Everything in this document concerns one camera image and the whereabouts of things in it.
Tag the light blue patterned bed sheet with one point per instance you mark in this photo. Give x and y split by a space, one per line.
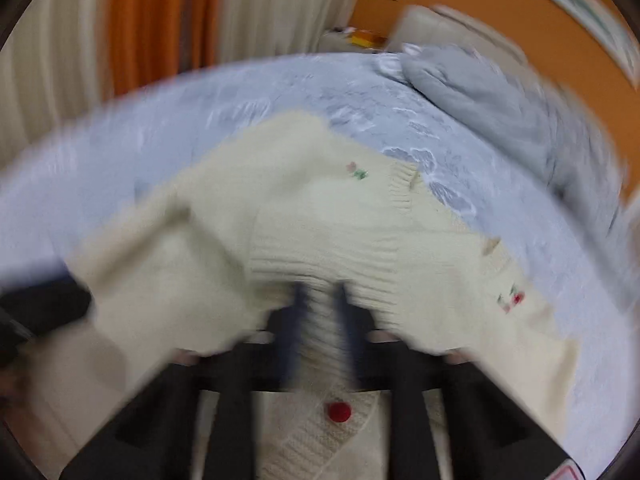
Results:
320 105

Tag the white headboard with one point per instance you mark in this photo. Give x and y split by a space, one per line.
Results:
465 30

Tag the bedside table with clutter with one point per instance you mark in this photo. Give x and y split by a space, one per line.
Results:
357 39

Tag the cream knit cardigan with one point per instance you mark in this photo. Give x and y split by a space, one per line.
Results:
280 230

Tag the grey duvet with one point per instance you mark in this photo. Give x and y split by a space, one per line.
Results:
515 115

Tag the orange curtain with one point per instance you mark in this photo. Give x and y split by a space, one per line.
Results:
155 20

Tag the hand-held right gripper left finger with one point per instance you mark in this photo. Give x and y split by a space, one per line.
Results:
292 332

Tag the white curtain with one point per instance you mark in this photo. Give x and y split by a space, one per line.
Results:
50 70

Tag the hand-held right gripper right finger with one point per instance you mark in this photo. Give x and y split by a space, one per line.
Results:
352 340

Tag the wall poster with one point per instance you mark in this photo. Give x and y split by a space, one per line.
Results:
580 5

